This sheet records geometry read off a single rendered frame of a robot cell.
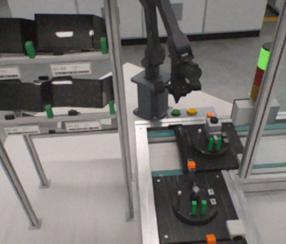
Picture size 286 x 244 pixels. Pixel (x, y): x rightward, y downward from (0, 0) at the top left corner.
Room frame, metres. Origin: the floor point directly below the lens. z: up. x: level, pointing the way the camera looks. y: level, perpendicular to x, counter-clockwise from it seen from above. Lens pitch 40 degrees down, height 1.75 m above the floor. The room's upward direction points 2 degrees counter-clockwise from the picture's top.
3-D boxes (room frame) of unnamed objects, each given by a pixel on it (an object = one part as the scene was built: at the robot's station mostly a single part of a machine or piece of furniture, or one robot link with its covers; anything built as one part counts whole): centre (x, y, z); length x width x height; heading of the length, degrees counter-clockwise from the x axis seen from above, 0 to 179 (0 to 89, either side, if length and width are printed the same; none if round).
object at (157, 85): (1.01, -0.14, 1.13); 0.19 x 0.06 x 0.08; 93
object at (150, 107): (1.16, -0.05, 0.96); 0.15 x 0.15 x 0.20; 48
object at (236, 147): (0.80, -0.25, 0.96); 0.24 x 0.24 x 0.02; 2
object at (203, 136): (0.80, -0.25, 0.98); 0.14 x 0.14 x 0.02
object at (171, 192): (0.54, -0.15, 1.01); 0.24 x 0.24 x 0.13; 2
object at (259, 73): (0.69, -0.33, 1.33); 0.05 x 0.05 x 0.05
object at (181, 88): (0.96, -0.15, 1.13); 0.07 x 0.07 x 0.06; 3
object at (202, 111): (1.02, -0.21, 0.93); 0.21 x 0.07 x 0.06; 92
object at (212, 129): (0.79, -0.25, 1.06); 0.08 x 0.04 x 0.07; 3
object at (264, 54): (0.69, -0.33, 1.38); 0.05 x 0.05 x 0.05
